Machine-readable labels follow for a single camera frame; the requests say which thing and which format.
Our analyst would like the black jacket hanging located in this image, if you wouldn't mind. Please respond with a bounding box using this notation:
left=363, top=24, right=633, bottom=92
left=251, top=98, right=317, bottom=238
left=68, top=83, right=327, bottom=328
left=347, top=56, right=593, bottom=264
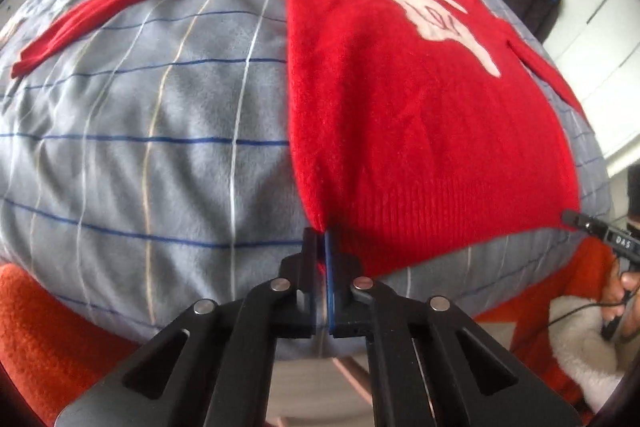
left=482, top=0, right=562, bottom=44

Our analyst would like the red knit sweater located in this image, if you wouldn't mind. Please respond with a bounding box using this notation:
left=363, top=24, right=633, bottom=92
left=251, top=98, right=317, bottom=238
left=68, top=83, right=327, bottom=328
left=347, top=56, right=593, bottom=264
left=12, top=0, right=579, bottom=275

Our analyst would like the orange fleece garment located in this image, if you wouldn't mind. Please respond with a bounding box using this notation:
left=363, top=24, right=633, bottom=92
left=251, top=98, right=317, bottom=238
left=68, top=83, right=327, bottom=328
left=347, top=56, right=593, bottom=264
left=1, top=265, right=139, bottom=426

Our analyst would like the white fluffy sleeve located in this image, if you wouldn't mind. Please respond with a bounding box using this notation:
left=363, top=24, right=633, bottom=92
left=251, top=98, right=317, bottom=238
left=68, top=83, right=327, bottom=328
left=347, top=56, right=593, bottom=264
left=548, top=296, right=624, bottom=413

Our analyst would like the right hand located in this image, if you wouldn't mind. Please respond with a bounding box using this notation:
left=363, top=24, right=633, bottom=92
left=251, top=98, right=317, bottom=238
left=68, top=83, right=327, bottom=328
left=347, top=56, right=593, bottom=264
left=602, top=267, right=639, bottom=340

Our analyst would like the grey plaid duvet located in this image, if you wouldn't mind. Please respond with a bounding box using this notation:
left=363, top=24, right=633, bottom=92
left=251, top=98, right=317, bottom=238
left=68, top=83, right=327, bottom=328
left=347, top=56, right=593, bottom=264
left=1, top=0, right=585, bottom=341

